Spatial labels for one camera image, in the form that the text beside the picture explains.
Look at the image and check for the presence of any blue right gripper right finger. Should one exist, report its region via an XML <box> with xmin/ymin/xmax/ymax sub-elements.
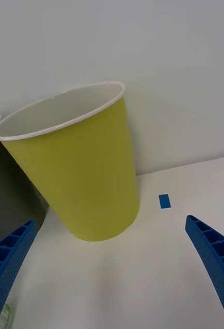
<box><xmin>185</xmin><ymin>215</ymin><xmax>224</xmax><ymax>329</ymax></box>

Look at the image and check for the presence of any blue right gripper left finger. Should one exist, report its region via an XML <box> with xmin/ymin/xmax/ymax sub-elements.
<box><xmin>0</xmin><ymin>220</ymin><xmax>38</xmax><ymax>329</ymax></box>

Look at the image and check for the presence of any green plastic bottle black cap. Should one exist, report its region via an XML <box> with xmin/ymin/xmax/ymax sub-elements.
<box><xmin>0</xmin><ymin>303</ymin><xmax>15</xmax><ymax>329</ymax></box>

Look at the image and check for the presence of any grey plastic waste bin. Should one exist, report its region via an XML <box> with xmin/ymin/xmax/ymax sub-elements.
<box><xmin>0</xmin><ymin>113</ymin><xmax>50</xmax><ymax>250</ymax></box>

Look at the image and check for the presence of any yellow-green plastic waste bin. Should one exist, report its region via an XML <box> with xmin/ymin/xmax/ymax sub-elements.
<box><xmin>0</xmin><ymin>81</ymin><xmax>140</xmax><ymax>243</ymax></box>

